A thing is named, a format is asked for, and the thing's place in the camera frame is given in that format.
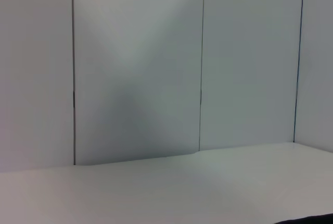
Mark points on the black shirt with FREE print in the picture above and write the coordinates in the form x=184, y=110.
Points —
x=309, y=220

